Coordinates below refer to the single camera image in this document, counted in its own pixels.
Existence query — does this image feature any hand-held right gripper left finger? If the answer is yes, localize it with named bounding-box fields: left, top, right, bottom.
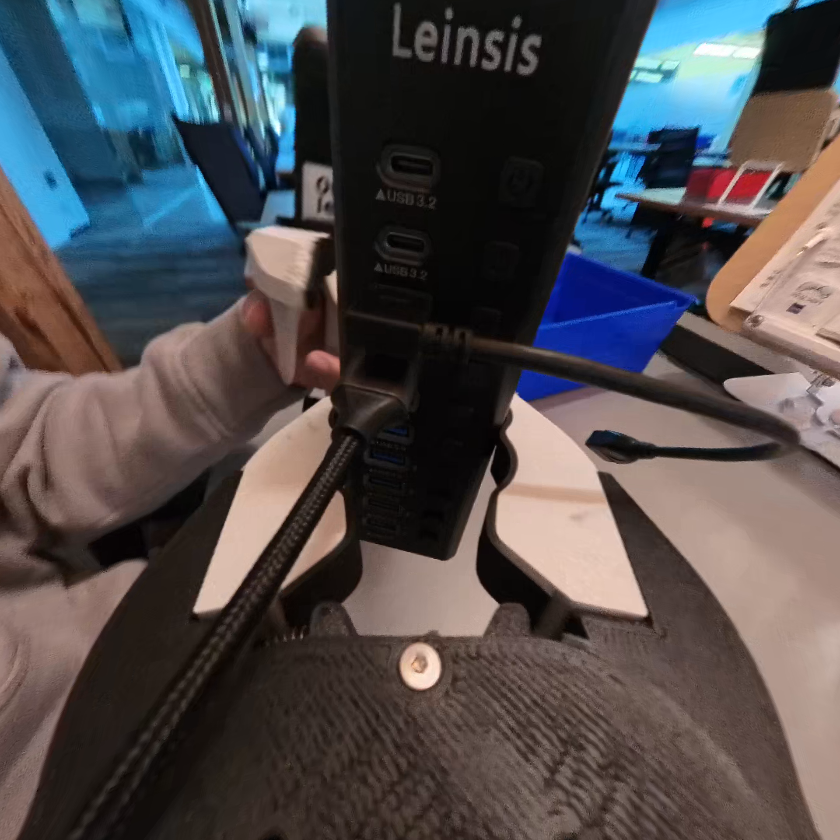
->
left=193, top=394, right=363, bottom=618

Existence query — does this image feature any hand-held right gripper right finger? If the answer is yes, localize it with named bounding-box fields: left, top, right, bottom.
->
left=476, top=394, right=652, bottom=632

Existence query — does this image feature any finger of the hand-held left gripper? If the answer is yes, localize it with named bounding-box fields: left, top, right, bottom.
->
left=245, top=225, right=338, bottom=386

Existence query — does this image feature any thick black braided cable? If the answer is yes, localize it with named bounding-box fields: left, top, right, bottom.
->
left=66, top=354, right=421, bottom=840

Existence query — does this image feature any long black USB hub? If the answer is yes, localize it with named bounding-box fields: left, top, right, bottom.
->
left=326, top=0, right=657, bottom=562

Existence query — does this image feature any black right-angle extension cable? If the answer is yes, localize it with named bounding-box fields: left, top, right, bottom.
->
left=343, top=310, right=802, bottom=466

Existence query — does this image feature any person's left forearm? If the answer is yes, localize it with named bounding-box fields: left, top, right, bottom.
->
left=0, top=298, right=293, bottom=592

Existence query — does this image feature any white desk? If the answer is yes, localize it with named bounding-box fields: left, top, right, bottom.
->
left=341, top=351, right=840, bottom=840

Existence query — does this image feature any person's left hand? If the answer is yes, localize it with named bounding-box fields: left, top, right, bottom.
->
left=240, top=294, right=343, bottom=395

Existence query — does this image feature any blue plastic bin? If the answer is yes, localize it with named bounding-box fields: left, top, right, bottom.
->
left=517, top=251, right=698, bottom=403

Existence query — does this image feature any white stand base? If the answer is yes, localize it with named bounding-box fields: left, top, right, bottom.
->
left=722, top=371, right=840, bottom=468

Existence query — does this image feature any person's grey clothing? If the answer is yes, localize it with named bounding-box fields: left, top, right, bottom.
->
left=0, top=558, right=152, bottom=775

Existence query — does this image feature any wooden document board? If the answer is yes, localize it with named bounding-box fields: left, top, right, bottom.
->
left=705, top=141, right=840, bottom=332
left=727, top=91, right=840, bottom=177

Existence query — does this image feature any printed instruction sheet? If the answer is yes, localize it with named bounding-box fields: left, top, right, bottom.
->
left=728, top=187, right=840, bottom=358

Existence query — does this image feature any wooden topped table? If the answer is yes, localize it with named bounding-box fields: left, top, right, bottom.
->
left=616, top=185, right=778, bottom=280

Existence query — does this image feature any red plastic bin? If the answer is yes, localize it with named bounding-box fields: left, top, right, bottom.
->
left=684, top=166, right=783, bottom=206

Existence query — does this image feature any wooden post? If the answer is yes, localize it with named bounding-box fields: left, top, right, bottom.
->
left=0, top=167, right=123, bottom=375

